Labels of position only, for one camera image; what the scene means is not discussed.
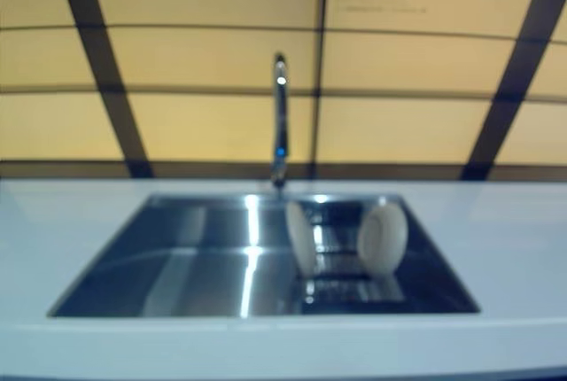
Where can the beige round plate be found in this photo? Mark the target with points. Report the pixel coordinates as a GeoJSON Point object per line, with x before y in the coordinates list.
{"type": "Point", "coordinates": [301, 239]}
{"type": "Point", "coordinates": [383, 239]}

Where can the chrome gooseneck faucet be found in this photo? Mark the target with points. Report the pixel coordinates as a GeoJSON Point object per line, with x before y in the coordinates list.
{"type": "Point", "coordinates": [280, 133]}

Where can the black sink dish rack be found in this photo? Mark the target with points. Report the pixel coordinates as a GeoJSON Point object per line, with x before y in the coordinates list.
{"type": "Point", "coordinates": [341, 283]}

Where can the stainless steel sink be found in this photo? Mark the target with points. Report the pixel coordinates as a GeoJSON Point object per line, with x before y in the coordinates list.
{"type": "Point", "coordinates": [177, 261]}

